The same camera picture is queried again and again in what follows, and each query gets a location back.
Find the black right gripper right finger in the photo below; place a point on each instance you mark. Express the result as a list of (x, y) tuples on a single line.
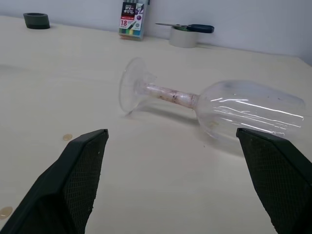
[(280, 180)]

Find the yellowish liquid drop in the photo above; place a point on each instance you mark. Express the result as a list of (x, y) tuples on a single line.
[(67, 137), (5, 211)]

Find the clear wine glass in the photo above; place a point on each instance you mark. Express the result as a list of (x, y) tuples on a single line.
[(219, 109)]

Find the marker pen set box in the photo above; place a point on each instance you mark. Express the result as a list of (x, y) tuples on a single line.
[(130, 24)]

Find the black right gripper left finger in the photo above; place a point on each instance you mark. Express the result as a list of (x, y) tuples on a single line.
[(61, 185)]

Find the white tape roll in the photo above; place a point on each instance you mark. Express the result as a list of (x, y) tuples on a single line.
[(182, 39)]

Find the dark round lid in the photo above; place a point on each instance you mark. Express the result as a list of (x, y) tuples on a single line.
[(36, 21)]

